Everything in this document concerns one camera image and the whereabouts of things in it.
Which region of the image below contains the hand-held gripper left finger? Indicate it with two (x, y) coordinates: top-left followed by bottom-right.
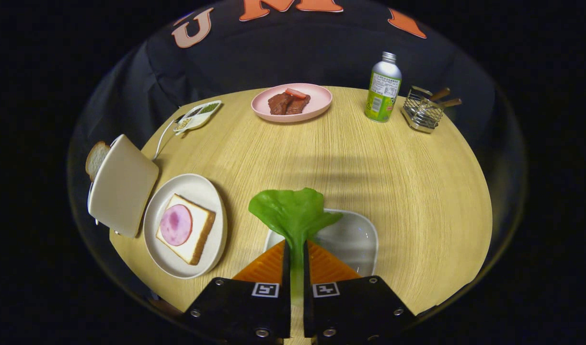
(182, 241), (292, 343)

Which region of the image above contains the brown meat piece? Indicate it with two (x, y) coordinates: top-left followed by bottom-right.
(286, 94), (311, 115)
(268, 92), (293, 115)

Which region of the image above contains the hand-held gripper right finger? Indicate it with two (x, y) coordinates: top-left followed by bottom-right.
(302, 241), (417, 344)

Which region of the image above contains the white toaster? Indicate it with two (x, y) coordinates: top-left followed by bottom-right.
(88, 134), (160, 238)

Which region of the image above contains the metal wire basket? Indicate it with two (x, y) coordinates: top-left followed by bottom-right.
(402, 86), (445, 134)

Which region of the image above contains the pink ham slice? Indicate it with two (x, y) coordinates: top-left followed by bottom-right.
(160, 204), (193, 246)

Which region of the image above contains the white square plate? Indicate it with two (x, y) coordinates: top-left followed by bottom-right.
(264, 208), (379, 278)

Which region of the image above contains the square white bread slice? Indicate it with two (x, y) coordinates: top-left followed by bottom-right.
(156, 194), (217, 265)

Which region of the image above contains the green lettuce leaf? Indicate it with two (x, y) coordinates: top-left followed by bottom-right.
(248, 188), (344, 307)

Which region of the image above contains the white divided bean dish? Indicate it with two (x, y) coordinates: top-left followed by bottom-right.
(173, 100), (222, 135)

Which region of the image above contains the white toaster cable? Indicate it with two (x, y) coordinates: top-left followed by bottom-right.
(151, 115), (185, 161)

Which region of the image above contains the black backdrop cloth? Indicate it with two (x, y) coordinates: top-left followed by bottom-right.
(70, 0), (497, 159)

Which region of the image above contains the green label metal bottle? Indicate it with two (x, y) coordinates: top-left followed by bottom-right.
(365, 51), (402, 123)

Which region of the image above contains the round-topped toast slice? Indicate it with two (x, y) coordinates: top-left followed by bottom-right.
(85, 141), (111, 182)

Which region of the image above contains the pink plate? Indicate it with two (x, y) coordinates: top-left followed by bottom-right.
(251, 83), (333, 123)

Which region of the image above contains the white round plate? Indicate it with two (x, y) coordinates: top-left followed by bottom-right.
(143, 173), (228, 279)

